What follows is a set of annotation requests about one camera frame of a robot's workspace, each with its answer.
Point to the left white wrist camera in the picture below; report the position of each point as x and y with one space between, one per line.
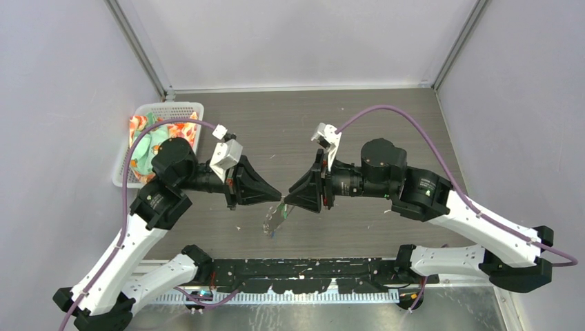
227 152

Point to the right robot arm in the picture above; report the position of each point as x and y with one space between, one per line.
501 251

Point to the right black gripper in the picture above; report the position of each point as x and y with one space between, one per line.
305 193

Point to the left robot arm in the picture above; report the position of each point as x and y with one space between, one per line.
109 296

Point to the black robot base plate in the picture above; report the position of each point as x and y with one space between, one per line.
305 276

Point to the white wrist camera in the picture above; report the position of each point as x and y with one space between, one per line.
327 137
227 152

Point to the colourful patterned cloth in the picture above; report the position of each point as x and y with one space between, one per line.
147 148

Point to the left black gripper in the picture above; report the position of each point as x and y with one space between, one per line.
244 185

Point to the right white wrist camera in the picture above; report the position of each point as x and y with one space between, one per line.
327 137

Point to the green key tag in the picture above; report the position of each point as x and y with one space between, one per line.
284 211

